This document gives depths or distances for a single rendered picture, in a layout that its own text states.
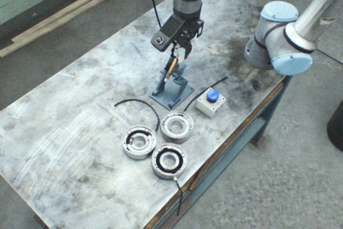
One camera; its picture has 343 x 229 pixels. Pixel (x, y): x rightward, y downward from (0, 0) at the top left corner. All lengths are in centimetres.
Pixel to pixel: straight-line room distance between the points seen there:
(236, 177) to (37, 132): 116
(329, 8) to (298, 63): 19
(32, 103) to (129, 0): 173
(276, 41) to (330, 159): 118
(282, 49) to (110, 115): 59
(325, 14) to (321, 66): 157
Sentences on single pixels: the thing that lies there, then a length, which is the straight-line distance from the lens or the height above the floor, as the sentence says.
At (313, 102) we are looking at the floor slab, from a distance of 246.
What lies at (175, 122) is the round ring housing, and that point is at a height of 82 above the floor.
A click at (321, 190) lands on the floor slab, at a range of 216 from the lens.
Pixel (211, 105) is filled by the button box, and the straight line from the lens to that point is 120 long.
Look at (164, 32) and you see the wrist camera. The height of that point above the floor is 111.
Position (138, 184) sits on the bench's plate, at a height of 80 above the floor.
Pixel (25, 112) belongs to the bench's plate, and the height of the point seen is 80.
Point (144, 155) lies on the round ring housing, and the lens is 110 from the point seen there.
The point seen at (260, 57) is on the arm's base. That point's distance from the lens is 137.
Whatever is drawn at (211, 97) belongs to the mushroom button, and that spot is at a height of 87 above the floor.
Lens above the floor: 181
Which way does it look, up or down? 54 degrees down
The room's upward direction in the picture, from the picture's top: 5 degrees clockwise
